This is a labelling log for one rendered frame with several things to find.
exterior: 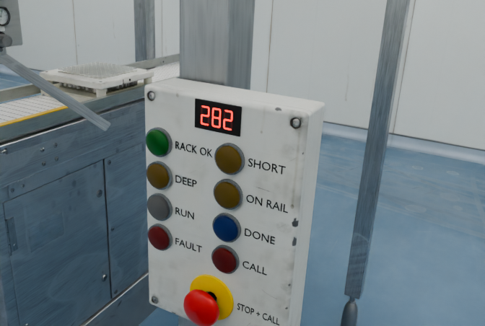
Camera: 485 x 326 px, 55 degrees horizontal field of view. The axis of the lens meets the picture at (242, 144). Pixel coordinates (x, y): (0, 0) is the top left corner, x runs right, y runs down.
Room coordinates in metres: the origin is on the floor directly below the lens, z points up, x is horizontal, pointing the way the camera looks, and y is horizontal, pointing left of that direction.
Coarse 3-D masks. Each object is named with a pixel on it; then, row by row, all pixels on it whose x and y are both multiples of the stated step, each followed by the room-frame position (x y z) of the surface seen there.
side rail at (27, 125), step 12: (144, 84) 1.45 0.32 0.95; (108, 96) 1.28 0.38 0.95; (120, 96) 1.32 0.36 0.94; (132, 96) 1.37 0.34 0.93; (144, 96) 1.43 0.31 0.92; (96, 108) 1.24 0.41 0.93; (24, 120) 1.03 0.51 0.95; (36, 120) 1.06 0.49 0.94; (48, 120) 1.09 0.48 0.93; (60, 120) 1.12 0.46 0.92; (0, 132) 0.97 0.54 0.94; (12, 132) 1.00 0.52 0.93; (24, 132) 1.03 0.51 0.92
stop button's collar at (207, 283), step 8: (200, 280) 0.41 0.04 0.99; (208, 280) 0.41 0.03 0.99; (216, 280) 0.40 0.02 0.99; (192, 288) 0.42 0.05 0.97; (200, 288) 0.41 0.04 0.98; (208, 288) 0.41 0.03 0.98; (216, 288) 0.40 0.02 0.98; (224, 288) 0.40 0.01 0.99; (224, 296) 0.40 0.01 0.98; (224, 304) 0.40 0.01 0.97; (232, 304) 0.40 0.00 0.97; (240, 304) 0.39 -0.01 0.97; (224, 312) 0.40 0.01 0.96; (248, 312) 0.39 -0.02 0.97
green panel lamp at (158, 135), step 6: (150, 132) 0.44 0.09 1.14; (156, 132) 0.43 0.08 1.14; (150, 138) 0.43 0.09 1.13; (156, 138) 0.43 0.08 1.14; (162, 138) 0.43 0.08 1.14; (150, 144) 0.43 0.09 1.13; (156, 144) 0.43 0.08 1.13; (162, 144) 0.43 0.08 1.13; (168, 144) 0.43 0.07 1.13; (150, 150) 0.44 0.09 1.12; (156, 150) 0.43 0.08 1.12; (162, 150) 0.43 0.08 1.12
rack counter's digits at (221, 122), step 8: (200, 104) 0.42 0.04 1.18; (200, 112) 0.42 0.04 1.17; (208, 112) 0.41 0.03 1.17; (216, 112) 0.41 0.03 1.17; (224, 112) 0.40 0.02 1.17; (232, 112) 0.40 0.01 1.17; (200, 120) 0.42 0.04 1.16; (208, 120) 0.41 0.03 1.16; (216, 120) 0.41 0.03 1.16; (224, 120) 0.40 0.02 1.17; (232, 120) 0.40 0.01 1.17; (224, 128) 0.40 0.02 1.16; (232, 128) 0.40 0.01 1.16
